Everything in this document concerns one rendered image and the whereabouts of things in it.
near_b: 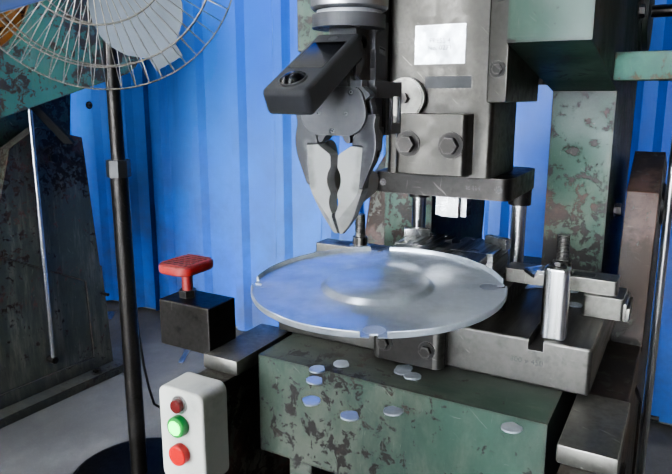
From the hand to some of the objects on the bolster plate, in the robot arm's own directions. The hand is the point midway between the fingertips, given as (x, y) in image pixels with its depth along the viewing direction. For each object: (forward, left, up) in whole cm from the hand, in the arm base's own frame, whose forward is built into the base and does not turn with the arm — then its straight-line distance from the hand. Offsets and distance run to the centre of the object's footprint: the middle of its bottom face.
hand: (336, 222), depth 63 cm
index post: (+21, -21, -17) cm, 34 cm away
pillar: (+41, -15, -14) cm, 46 cm away
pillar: (+44, +1, -14) cm, 46 cm away
